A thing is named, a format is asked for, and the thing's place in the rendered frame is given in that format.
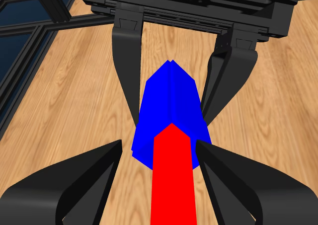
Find blue hollow socket block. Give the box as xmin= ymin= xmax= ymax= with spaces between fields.
xmin=131 ymin=59 xmax=213 ymax=171

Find thin red peg bar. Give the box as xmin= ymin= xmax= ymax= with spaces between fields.
xmin=150 ymin=122 xmax=198 ymax=225

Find black table frame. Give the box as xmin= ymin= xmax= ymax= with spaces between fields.
xmin=0 ymin=0 xmax=115 ymax=139

